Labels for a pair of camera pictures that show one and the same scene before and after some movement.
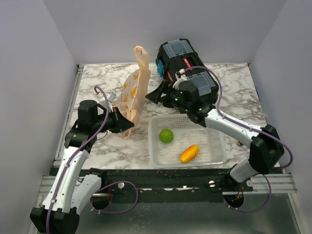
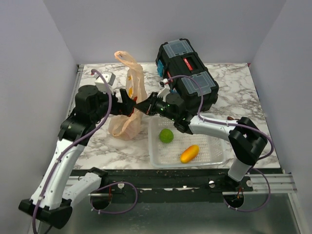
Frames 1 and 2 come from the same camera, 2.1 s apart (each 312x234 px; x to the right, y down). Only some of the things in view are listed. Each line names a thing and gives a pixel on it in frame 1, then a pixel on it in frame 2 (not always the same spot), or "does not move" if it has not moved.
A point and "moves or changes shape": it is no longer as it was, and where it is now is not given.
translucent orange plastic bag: (130, 101) moves or changes shape
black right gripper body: (173, 100) → (157, 107)
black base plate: (121, 181) does not move
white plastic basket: (187, 133) does not move
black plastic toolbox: (180, 54) does not move
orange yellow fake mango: (189, 153) does not move
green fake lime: (166, 135) does not move
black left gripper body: (107, 125) → (116, 106)
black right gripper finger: (155, 96) → (145, 106)
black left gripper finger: (119, 123) → (127, 111)
